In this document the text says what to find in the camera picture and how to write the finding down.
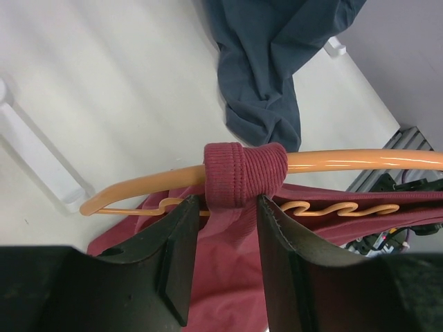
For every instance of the red tank top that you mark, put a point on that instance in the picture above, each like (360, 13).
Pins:
(227, 289)

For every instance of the dark blue tank top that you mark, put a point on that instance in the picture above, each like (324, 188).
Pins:
(261, 45)

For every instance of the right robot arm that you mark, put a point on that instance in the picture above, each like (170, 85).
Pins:
(412, 186)

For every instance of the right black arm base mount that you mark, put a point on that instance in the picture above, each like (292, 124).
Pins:
(392, 241)

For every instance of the right rack base foot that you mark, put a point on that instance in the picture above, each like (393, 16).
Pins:
(334, 48)

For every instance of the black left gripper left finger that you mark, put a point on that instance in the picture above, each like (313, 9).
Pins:
(141, 284)

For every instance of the orange hanger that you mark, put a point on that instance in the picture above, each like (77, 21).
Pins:
(301, 162)

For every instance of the white rack base foot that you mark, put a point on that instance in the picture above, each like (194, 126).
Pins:
(39, 156)

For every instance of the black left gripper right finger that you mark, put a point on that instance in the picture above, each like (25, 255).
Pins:
(312, 285)

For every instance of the aluminium table edge rail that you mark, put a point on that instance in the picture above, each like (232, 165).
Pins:
(408, 139)

